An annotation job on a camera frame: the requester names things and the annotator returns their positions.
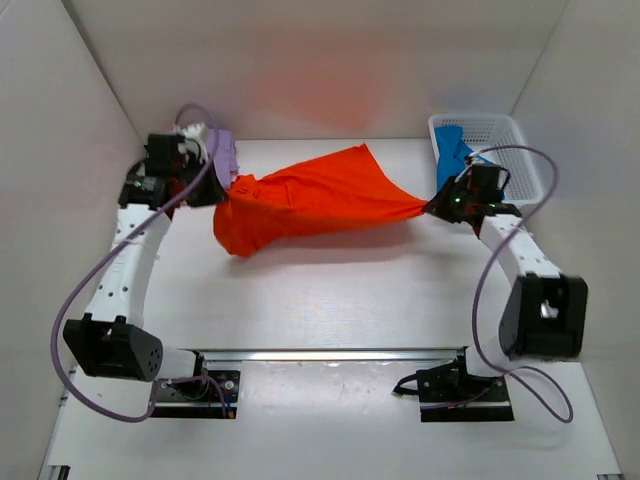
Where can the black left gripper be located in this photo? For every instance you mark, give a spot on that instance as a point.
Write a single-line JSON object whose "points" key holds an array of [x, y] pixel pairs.
{"points": [[210, 188]]}

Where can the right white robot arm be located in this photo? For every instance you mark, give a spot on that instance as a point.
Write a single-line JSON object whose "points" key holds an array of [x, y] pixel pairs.
{"points": [[544, 316]]}

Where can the white plastic mesh basket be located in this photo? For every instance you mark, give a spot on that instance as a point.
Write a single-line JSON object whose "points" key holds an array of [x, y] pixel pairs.
{"points": [[496, 135]]}

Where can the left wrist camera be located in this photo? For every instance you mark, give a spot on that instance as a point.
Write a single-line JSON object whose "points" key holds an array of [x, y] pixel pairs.
{"points": [[194, 143]]}

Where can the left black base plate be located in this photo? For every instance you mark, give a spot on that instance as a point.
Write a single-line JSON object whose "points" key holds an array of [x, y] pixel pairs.
{"points": [[200, 400]]}

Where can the blue t shirt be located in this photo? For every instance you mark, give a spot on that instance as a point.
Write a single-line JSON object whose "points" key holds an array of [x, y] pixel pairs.
{"points": [[452, 151]]}

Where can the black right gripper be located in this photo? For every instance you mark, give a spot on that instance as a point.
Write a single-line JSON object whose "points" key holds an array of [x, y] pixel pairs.
{"points": [[445, 203]]}

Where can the folded purple t shirt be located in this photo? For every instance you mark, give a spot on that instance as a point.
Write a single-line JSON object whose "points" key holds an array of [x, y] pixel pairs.
{"points": [[221, 145]]}

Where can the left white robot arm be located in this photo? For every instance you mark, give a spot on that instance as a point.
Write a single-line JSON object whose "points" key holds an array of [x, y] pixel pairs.
{"points": [[110, 340]]}

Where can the orange t shirt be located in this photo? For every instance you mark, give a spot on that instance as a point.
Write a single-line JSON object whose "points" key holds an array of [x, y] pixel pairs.
{"points": [[342, 191]]}

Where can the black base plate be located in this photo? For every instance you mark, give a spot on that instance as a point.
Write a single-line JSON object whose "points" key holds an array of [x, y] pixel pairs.
{"points": [[449, 394], [200, 400]]}

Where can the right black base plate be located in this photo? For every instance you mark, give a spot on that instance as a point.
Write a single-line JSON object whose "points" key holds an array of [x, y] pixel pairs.
{"points": [[449, 394]]}

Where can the aluminium table edge rail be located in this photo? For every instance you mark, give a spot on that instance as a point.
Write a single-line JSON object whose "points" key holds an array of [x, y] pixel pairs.
{"points": [[330, 355]]}

